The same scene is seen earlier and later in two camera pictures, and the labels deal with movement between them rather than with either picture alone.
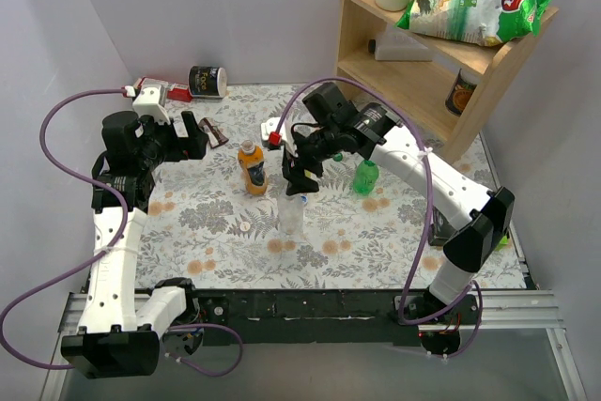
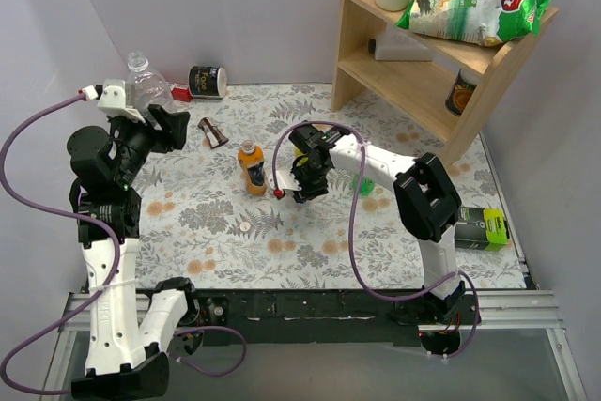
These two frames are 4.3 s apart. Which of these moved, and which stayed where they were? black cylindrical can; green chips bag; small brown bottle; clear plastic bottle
Moved: clear plastic bottle
Stayed: small brown bottle; green chips bag; black cylindrical can
